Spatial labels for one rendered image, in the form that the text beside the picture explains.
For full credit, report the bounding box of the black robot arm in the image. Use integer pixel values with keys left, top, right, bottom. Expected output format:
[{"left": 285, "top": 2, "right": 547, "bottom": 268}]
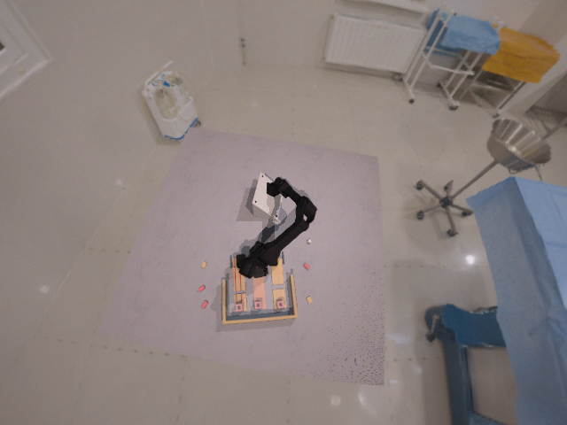
[{"left": 239, "top": 177, "right": 317, "bottom": 279}]

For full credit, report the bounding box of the tan wooden flat strip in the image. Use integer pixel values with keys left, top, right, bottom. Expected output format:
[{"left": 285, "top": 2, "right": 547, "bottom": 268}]
[{"left": 271, "top": 258, "right": 284, "bottom": 275}]

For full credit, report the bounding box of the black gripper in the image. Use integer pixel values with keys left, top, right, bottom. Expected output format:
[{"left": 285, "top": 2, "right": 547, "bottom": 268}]
[{"left": 237, "top": 254, "right": 278, "bottom": 268}]

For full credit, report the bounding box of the tan strip with red lines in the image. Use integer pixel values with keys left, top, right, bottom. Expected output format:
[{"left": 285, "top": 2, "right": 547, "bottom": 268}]
[{"left": 233, "top": 258, "right": 245, "bottom": 279}]

